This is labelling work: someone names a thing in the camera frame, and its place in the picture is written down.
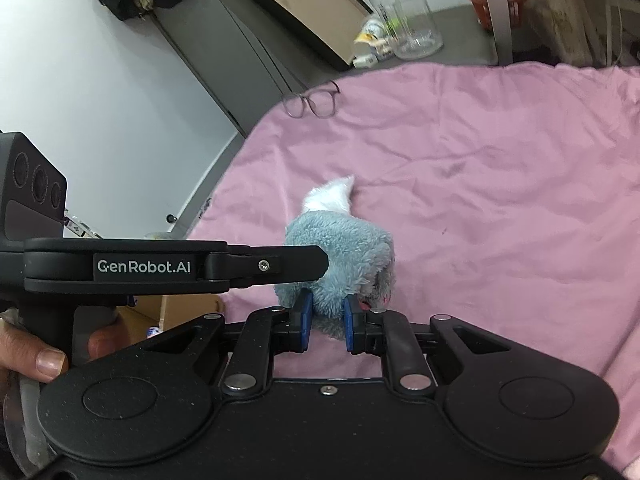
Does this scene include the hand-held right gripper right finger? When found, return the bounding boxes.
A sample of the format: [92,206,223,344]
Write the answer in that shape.
[344,296,506,392]

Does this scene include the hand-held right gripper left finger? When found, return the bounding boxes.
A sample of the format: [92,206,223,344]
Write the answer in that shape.
[150,292,315,393]

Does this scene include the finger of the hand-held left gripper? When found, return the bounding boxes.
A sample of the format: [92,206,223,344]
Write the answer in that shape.
[199,243,330,292]

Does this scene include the grey-blue fluffy plush toy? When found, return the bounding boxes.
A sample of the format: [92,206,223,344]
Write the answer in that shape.
[273,208,399,347]

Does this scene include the cardboard box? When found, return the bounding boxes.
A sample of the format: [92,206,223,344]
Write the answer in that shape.
[117,293,226,347]

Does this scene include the person's left hand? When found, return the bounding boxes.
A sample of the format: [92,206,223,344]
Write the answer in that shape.
[0,322,121,386]

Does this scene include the dark-rimmed eyeglasses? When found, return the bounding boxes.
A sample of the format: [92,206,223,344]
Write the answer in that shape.
[281,81,341,120]

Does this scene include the pink bed sheet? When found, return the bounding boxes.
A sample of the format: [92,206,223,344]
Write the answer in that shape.
[185,62,640,477]

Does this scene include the clear plastic water jug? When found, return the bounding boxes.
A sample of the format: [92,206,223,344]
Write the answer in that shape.
[368,0,445,60]

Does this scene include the orange jar white lid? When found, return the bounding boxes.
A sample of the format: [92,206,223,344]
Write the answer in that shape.
[462,0,494,31]

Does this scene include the beige shopping bag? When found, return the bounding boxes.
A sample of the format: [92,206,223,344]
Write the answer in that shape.
[519,0,601,66]

